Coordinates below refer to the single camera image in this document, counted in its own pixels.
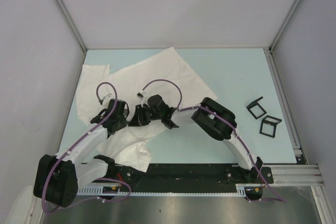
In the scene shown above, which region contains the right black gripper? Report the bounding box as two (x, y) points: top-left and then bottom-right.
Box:
(128, 104), (162, 127)

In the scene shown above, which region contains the white t-shirt garment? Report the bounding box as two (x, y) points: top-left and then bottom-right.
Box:
(76, 47), (218, 172)

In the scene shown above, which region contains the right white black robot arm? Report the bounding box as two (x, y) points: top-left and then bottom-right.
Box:
(129, 95), (263, 183)

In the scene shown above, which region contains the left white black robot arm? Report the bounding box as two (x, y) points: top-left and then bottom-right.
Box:
(33, 99), (129, 207)

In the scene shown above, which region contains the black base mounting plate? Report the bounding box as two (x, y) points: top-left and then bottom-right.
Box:
(105, 164), (265, 193)

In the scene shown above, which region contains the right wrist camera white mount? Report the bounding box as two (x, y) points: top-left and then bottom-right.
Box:
(136, 90), (146, 106)

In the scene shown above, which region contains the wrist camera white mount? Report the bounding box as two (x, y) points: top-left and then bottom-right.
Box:
(99, 93), (112, 104)
(136, 90), (146, 106)

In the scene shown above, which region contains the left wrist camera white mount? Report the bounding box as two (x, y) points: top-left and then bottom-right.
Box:
(99, 93), (112, 104)

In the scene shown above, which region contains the grey slotted cable duct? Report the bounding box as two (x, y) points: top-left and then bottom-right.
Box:
(77, 183), (265, 198)

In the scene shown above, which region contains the upper black square frame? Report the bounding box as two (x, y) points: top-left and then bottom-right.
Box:
(246, 97), (267, 120)

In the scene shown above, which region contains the black square frame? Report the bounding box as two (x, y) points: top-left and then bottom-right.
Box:
(259, 115), (282, 138)
(246, 97), (267, 120)

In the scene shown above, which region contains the lower black square frame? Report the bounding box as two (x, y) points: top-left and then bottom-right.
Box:
(259, 115), (282, 138)

